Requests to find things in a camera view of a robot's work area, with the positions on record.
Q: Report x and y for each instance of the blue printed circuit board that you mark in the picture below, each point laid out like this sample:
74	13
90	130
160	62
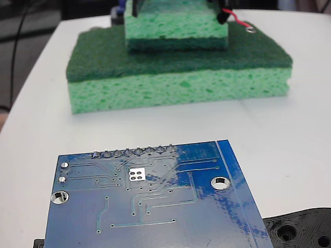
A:
155	206

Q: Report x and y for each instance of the black 3D-printed board bracket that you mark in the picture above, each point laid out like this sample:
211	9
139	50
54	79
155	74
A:
297	219

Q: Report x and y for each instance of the large green scouring sponge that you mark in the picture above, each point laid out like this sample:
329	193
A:
168	87

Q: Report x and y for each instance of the small green sponge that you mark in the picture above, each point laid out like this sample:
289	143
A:
175	28

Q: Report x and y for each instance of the blue and black object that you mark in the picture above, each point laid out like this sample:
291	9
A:
117	15

